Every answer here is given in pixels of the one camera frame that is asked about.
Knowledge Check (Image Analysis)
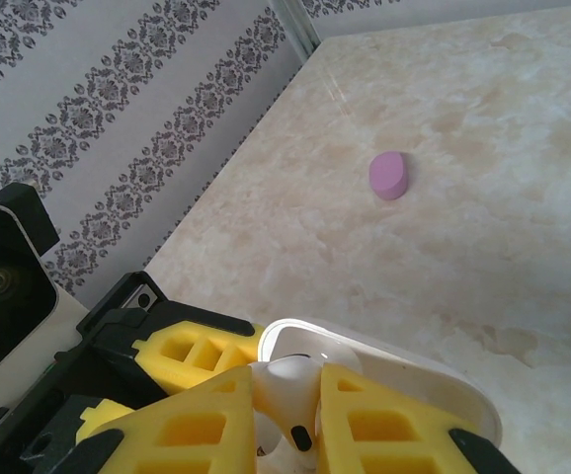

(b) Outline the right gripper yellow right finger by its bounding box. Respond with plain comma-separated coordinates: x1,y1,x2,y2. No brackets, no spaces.
318,362,507,474

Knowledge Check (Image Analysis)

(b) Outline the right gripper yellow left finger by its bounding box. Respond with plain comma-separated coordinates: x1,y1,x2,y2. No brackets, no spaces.
75,363,258,474

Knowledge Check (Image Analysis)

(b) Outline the pink earbud charging case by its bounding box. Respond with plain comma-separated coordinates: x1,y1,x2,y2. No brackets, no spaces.
367,150,410,201

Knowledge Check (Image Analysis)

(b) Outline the white earbud charging case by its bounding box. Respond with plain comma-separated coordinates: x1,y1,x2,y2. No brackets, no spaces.
257,318,505,474

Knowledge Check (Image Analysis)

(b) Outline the left aluminium frame post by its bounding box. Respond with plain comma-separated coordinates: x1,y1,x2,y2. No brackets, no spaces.
269,0,322,56

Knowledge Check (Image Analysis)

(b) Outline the white wireless earbud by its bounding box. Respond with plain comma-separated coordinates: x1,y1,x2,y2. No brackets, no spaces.
248,354,327,468

